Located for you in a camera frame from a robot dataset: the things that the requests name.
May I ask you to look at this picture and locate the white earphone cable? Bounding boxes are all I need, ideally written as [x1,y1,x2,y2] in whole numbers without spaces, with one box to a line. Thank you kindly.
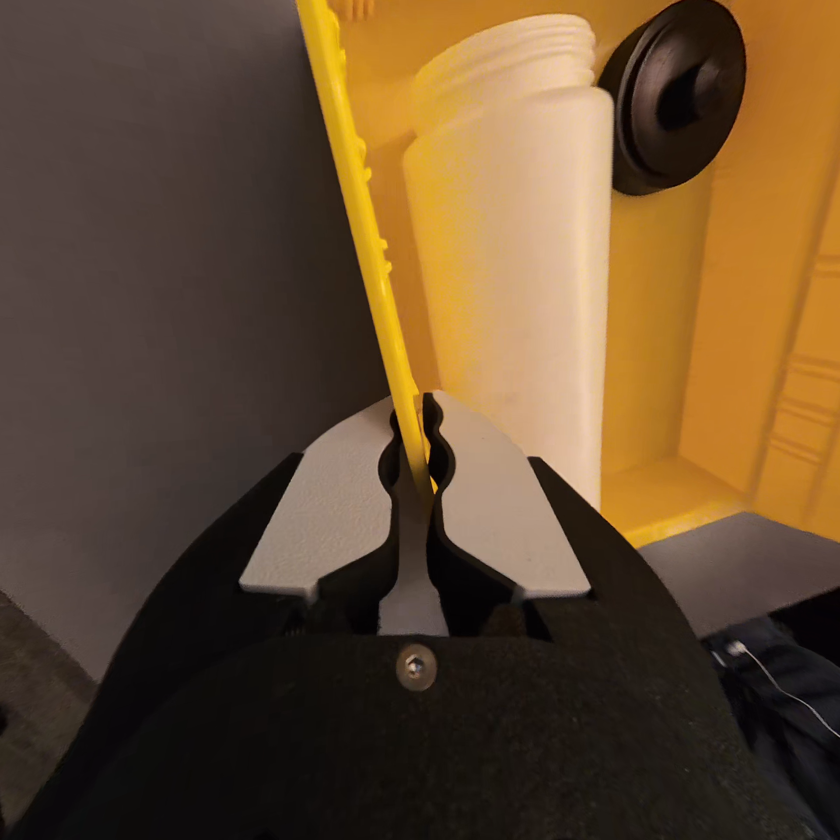
[725,640,840,729]

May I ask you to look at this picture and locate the person's dark clothing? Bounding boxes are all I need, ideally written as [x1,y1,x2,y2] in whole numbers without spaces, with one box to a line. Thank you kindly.
[702,591,840,840]

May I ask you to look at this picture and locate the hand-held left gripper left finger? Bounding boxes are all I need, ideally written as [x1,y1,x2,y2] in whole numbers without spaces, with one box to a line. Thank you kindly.
[238,394,403,601]

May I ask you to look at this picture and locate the yellow plastic bin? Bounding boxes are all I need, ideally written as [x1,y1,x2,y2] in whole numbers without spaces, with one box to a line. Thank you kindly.
[295,0,840,549]

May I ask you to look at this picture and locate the white plastic bottle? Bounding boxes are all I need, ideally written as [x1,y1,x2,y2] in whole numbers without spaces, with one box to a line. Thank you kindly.
[402,13,616,513]

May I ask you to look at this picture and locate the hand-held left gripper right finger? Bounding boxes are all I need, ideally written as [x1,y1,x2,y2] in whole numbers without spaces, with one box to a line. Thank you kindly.
[422,389,593,601]

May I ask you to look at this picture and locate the black bottle lid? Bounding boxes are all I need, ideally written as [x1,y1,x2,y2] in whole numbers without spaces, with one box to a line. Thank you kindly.
[597,0,748,198]

